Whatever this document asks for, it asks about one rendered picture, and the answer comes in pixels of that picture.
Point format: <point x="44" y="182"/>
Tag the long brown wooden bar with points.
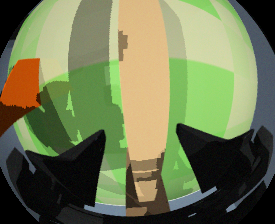
<point x="145" y="83"/>

